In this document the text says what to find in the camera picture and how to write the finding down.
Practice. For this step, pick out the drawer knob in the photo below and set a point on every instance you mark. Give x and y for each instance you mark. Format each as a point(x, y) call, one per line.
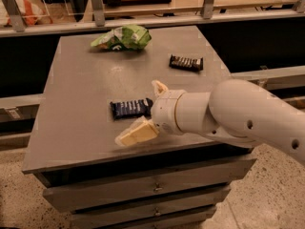
point(157, 188)
point(157, 213)

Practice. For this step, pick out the top drawer knob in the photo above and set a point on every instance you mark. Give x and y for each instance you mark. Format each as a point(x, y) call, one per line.
point(157, 188)

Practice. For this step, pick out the middle drawer knob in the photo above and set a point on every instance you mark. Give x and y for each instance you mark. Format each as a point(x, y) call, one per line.
point(157, 213)

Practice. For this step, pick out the blue rxbar blueberry bar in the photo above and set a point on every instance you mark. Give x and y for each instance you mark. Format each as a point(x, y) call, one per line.
point(132, 108)

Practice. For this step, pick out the grey drawer cabinet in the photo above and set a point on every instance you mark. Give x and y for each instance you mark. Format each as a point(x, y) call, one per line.
point(73, 153)

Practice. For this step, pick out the brown rxbar chocolate bar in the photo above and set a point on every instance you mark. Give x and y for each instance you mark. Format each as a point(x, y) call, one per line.
point(186, 64)

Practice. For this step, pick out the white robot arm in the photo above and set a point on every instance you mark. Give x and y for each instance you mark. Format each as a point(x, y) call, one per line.
point(235, 112)

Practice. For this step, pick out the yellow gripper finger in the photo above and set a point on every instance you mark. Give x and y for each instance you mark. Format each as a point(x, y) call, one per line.
point(141, 130)
point(159, 88)

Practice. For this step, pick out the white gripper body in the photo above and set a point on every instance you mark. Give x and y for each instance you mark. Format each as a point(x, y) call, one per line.
point(164, 112)

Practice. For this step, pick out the green chip bag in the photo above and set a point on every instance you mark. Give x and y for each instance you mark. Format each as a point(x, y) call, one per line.
point(125, 38)

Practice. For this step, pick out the orange white striped cloth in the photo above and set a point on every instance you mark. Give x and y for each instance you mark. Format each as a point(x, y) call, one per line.
point(32, 14)

